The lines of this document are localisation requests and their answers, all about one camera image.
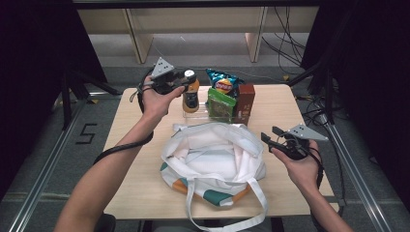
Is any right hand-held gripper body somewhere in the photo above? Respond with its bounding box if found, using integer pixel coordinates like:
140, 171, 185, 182
274, 124, 330, 161

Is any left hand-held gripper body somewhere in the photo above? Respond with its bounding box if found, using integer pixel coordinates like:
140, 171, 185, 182
149, 56, 182, 96

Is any orange drink bottle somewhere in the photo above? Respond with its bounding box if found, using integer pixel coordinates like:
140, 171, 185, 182
182, 69, 201, 114

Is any clear plastic container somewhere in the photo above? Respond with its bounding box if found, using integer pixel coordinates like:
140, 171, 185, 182
182, 96, 250, 125

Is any blue chip bag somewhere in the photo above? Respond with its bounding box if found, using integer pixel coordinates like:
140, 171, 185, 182
205, 68, 246, 98

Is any green snack packet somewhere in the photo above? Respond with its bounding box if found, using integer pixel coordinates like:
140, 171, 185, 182
207, 87, 237, 124

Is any brown carton box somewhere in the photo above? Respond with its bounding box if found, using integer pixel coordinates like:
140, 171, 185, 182
233, 82, 256, 126

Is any white patterned tote bag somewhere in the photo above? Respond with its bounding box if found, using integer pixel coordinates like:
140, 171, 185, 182
160, 121, 269, 232

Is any person's left hand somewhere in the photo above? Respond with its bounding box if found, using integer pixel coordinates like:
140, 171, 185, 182
141, 76, 187, 122

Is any person's right hand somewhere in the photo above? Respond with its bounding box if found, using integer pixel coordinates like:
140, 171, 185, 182
271, 147, 323, 194

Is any black metal stand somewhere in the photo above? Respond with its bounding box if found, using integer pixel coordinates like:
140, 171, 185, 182
286, 61, 337, 125
61, 69, 122, 130

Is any beige wooden desk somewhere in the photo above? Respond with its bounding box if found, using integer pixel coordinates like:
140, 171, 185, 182
77, 6, 320, 65

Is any black tape floor mark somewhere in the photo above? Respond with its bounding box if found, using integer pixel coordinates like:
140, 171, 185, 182
75, 123, 99, 145

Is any black curtain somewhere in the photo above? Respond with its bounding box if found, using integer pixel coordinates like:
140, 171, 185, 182
0, 0, 109, 194
301, 0, 410, 214

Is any black chair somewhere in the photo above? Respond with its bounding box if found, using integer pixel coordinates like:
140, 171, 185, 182
96, 214, 116, 232

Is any right hand-held gripper cable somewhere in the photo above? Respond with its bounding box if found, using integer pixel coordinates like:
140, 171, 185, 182
308, 146, 325, 191

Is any hand-held gripper cable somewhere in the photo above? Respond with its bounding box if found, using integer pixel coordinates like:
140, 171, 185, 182
93, 67, 156, 165
308, 146, 325, 191

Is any left hand-held gripper cable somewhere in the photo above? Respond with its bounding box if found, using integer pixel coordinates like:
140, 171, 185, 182
93, 67, 156, 165

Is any aluminium floor rail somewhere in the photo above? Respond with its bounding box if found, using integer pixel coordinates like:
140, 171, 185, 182
8, 96, 88, 232
320, 115, 393, 232

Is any bundle of black floor cables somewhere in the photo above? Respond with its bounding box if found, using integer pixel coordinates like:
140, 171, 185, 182
261, 6, 308, 75

